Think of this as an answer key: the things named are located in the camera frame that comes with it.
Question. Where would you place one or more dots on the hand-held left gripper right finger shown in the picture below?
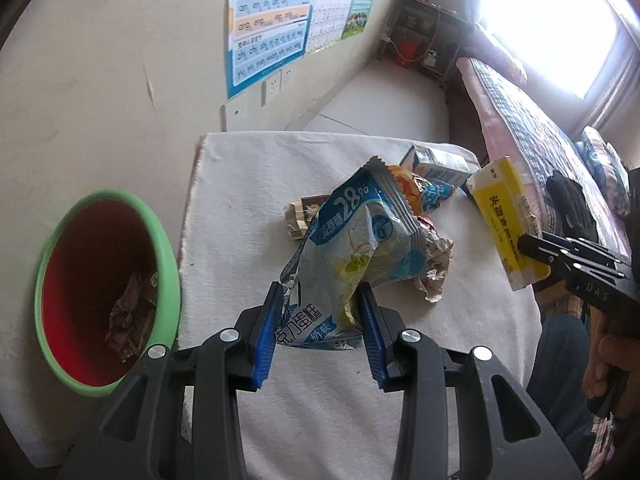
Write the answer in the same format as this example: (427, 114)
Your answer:
(372, 340)

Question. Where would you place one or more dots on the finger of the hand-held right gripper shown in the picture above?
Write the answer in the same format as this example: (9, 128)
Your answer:
(595, 252)
(537, 247)

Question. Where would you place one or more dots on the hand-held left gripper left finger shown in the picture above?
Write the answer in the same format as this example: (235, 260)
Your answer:
(265, 340)

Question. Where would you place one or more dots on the yellow box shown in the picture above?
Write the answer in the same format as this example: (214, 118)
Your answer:
(500, 210)

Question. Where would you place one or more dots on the small blue wrapper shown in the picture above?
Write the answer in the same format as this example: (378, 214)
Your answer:
(437, 195)

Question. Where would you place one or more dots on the blue white snack bag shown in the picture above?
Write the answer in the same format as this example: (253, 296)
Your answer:
(350, 225)

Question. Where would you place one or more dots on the white blue milk carton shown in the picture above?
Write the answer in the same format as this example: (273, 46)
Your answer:
(440, 162)

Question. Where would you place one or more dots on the brown paper box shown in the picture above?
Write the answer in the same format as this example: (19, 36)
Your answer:
(300, 215)

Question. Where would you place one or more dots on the green printed paper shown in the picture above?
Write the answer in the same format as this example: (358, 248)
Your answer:
(132, 325)

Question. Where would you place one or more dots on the pale pink paper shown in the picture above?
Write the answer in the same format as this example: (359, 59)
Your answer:
(134, 287)

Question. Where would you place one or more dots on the orange wrapper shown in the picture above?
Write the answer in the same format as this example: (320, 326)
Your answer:
(407, 180)

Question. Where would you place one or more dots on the green and red basin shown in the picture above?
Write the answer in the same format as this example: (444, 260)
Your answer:
(75, 260)

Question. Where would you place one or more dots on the person's right hand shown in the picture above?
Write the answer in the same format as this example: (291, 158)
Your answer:
(615, 355)

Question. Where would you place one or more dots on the black clothing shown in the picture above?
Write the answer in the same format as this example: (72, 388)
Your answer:
(570, 200)

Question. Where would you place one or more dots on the person's blue jeans leg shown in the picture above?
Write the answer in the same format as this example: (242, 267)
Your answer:
(555, 370)

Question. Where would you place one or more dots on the blue floral pillow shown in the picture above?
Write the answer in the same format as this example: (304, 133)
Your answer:
(600, 160)

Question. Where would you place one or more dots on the bed with plaid quilt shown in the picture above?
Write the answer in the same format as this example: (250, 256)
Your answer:
(530, 130)

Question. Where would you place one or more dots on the white table cloth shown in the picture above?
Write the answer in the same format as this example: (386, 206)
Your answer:
(240, 210)

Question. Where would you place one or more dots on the pink bed sheet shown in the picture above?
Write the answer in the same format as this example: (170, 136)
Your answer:
(475, 105)

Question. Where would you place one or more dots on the pink pillow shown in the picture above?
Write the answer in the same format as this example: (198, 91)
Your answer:
(500, 55)

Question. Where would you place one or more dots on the bright window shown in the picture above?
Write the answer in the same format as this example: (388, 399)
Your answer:
(550, 20)

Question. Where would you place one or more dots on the red bucket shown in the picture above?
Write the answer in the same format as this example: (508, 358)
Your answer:
(406, 51)

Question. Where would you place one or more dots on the black metal desk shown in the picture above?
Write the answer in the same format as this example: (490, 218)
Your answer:
(430, 10)

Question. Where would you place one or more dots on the small white wall plate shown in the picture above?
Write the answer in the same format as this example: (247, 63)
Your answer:
(224, 117)

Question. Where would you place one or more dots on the white wall socket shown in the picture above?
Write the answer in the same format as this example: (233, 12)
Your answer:
(286, 80)
(271, 89)

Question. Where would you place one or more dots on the green chart wall poster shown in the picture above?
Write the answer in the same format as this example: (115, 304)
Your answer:
(362, 5)

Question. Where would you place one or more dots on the blue letter wall poster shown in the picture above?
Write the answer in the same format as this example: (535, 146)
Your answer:
(270, 35)

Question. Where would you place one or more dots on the white chart wall poster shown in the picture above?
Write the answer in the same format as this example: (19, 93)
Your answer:
(330, 10)

